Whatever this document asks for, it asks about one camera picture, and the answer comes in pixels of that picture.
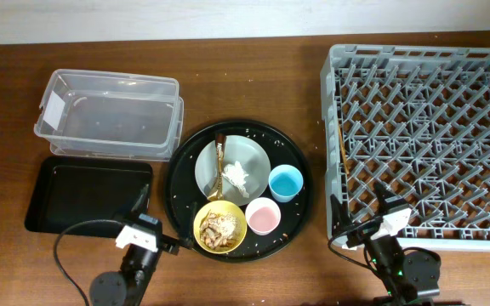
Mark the round black serving tray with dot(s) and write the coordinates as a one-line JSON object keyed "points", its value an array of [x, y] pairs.
{"points": [[183, 198]]}

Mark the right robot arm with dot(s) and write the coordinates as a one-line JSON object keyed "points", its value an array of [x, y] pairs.
{"points": [[409, 275]]}

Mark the blue plastic cup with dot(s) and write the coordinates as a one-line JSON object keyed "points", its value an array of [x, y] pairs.
{"points": [[285, 182]]}

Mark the brown snack wrapper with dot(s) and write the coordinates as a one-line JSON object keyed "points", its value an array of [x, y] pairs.
{"points": [[216, 193]]}

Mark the clear plastic storage bin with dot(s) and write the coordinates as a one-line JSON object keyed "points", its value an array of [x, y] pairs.
{"points": [[111, 115]]}

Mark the grey dishwasher rack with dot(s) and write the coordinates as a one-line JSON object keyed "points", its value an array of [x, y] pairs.
{"points": [[416, 120]]}

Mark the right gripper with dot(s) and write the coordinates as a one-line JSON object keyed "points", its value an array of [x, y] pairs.
{"points": [[341, 218]]}

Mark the crumpled white napkin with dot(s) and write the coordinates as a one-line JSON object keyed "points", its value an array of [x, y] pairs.
{"points": [[236, 175]]}

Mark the wooden chopstick in rack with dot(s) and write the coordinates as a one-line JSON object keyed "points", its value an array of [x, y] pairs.
{"points": [[342, 150]]}

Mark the pink plastic cup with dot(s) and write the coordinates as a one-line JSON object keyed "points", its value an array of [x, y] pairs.
{"points": [[263, 215]]}

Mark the grey plate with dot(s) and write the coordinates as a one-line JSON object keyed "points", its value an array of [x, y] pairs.
{"points": [[253, 158]]}

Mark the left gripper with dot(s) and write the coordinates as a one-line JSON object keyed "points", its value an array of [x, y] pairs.
{"points": [[171, 245]]}

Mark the food scraps in bowl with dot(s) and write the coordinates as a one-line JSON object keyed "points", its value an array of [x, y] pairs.
{"points": [[220, 232]]}

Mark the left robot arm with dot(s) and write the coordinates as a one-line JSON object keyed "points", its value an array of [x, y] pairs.
{"points": [[128, 285]]}

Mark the yellow bowl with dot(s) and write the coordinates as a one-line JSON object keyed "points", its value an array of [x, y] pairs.
{"points": [[222, 207]]}

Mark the black rectangular tray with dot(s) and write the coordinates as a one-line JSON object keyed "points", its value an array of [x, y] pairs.
{"points": [[71, 190]]}

